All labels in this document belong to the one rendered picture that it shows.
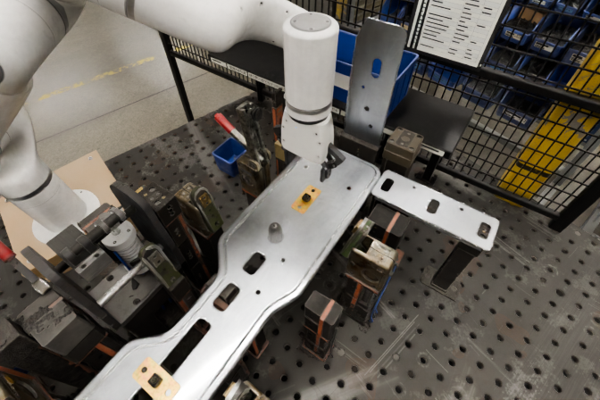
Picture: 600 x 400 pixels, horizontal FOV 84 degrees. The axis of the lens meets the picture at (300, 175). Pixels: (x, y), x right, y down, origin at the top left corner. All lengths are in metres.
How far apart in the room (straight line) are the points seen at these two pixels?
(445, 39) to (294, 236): 0.68
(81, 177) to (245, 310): 0.82
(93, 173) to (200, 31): 0.89
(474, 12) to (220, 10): 0.70
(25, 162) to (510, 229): 1.43
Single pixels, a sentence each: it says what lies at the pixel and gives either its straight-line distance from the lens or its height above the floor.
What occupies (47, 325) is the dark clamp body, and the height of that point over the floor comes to 1.08.
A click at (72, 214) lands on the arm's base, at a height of 0.85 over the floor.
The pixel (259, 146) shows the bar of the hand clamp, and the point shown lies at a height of 1.09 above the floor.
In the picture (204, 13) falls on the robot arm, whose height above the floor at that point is 1.46.
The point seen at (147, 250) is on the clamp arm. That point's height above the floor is 1.10.
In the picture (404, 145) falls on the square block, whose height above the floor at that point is 1.06.
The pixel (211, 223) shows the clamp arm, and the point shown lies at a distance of 0.79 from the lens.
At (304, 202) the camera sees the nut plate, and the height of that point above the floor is 1.00.
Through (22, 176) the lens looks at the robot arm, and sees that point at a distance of 1.06.
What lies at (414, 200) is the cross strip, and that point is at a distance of 0.87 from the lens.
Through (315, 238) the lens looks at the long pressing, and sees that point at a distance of 0.76.
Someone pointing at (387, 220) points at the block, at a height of 0.98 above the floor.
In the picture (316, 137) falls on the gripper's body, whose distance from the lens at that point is 0.61.
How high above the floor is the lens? 1.66
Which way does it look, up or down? 49 degrees down
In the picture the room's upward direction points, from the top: straight up
